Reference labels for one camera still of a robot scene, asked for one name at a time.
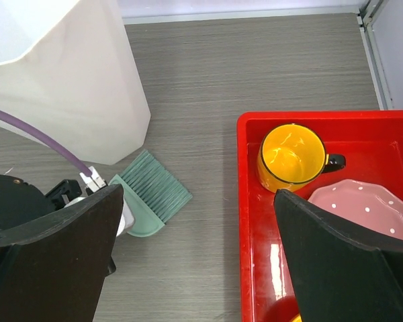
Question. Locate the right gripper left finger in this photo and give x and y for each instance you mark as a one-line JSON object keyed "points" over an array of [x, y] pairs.
{"points": [[53, 297]]}

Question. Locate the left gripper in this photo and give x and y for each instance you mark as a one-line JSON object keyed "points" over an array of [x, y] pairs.
{"points": [[20, 201]]}

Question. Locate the red plastic bin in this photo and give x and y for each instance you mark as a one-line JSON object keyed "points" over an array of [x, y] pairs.
{"points": [[372, 143]]}

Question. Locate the yellow mug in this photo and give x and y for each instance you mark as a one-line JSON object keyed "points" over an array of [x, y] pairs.
{"points": [[291, 156]]}

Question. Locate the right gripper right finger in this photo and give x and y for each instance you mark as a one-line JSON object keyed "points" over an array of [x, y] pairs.
{"points": [[340, 271]]}

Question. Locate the yellow bowl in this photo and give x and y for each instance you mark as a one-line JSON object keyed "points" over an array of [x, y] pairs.
{"points": [[297, 318]]}

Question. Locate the white plastic trash bin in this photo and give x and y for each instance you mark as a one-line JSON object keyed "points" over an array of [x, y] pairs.
{"points": [[67, 68]]}

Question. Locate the green hand brush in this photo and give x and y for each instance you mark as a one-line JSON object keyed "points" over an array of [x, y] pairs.
{"points": [[152, 194]]}

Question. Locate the pink dotted plate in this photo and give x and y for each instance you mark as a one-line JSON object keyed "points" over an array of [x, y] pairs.
{"points": [[369, 205]]}

